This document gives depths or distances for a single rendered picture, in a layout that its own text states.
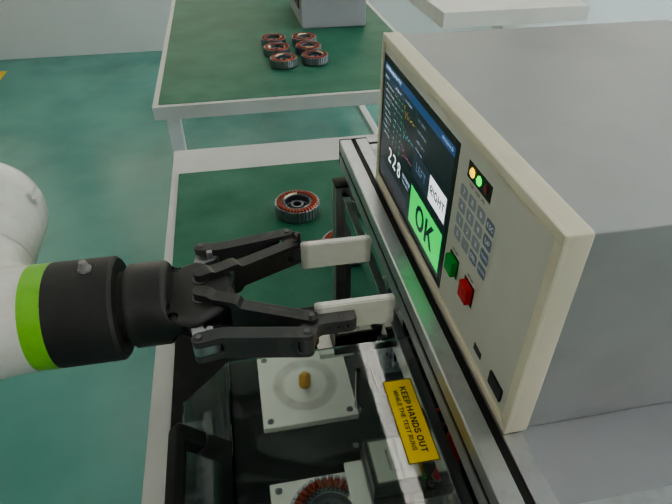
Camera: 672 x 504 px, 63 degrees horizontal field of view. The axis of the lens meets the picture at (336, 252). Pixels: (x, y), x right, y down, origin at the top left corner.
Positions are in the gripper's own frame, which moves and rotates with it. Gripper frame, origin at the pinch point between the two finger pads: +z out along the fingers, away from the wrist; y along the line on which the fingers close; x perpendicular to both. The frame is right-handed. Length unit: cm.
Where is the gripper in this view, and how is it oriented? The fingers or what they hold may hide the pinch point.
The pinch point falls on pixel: (353, 279)
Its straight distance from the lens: 51.6
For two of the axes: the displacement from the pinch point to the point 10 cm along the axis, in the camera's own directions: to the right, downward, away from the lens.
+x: 0.0, -7.9, -6.1
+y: 1.8, 6.0, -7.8
